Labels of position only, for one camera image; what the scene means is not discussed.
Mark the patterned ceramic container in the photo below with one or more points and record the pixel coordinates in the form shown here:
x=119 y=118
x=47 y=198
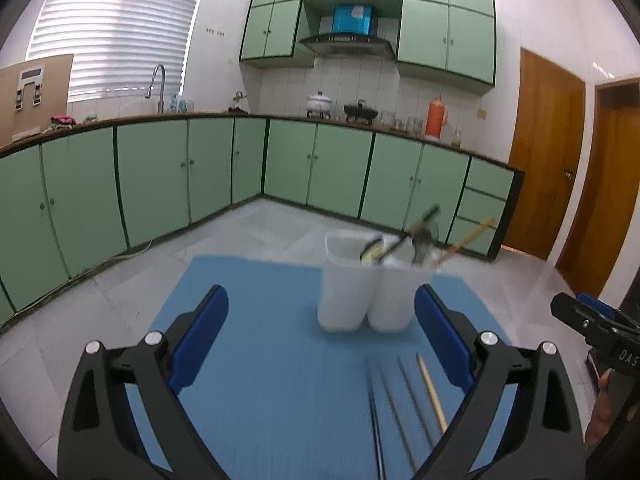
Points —
x=414 y=124

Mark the black spoon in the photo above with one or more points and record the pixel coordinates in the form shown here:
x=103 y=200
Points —
x=422 y=245

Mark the white cooking pot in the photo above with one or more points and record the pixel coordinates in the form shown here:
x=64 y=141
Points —
x=319 y=105

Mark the wooden door with dark frame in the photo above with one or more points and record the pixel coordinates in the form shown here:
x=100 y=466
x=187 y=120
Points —
x=610 y=200

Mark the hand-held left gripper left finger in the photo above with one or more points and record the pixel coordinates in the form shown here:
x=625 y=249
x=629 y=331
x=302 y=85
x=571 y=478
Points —
x=200 y=335

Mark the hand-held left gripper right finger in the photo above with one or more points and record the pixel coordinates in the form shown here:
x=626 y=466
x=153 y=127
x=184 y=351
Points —
x=442 y=335

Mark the small metal kettle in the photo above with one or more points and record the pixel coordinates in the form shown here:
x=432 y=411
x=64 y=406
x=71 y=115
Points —
x=238 y=102

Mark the blue table mat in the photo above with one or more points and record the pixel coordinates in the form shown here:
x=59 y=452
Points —
x=280 y=385

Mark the brown cardboard box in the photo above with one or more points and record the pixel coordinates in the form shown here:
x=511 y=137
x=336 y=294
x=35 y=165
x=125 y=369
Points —
x=55 y=95

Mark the black range hood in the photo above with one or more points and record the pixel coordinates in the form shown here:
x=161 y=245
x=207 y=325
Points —
x=345 y=45

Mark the small glass jar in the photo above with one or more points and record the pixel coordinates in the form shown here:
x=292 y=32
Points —
x=457 y=138

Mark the metal kitchen faucet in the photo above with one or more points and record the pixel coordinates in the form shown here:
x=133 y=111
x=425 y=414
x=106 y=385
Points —
x=161 y=100

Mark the green base cabinets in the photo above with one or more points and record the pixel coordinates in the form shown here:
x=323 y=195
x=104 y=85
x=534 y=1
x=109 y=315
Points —
x=150 y=180

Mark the white two-compartment utensil holder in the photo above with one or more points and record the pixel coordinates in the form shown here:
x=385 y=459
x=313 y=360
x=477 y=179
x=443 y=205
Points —
x=345 y=295

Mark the closed wooden door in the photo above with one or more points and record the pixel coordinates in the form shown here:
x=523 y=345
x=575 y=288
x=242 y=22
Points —
x=545 y=160

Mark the black wok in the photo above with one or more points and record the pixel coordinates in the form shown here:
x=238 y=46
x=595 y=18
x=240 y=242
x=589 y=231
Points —
x=360 y=111

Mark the white window blind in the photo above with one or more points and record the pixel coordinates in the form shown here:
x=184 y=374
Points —
x=115 y=35

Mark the cream plastic fork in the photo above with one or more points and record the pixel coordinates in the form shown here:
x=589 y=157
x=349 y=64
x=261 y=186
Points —
x=372 y=257

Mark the orange thermos flask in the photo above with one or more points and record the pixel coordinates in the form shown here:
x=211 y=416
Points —
x=435 y=120

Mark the wall hooks row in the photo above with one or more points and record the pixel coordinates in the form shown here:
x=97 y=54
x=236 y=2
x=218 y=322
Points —
x=215 y=31

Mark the blue wrapped hood chimney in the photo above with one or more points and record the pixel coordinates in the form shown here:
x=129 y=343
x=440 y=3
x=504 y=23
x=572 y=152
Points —
x=352 y=20

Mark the red cloth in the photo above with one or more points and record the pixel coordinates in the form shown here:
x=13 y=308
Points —
x=62 y=120

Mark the clear plastic bottles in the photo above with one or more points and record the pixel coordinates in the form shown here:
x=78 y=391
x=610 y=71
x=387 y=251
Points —
x=181 y=104

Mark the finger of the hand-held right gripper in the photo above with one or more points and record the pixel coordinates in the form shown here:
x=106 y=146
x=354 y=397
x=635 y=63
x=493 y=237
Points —
x=597 y=306
x=575 y=315

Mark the green wall cabinets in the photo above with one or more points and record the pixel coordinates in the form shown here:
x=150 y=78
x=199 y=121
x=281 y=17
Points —
x=450 y=40

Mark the person's right hand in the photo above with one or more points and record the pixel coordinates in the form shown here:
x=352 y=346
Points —
x=602 y=410

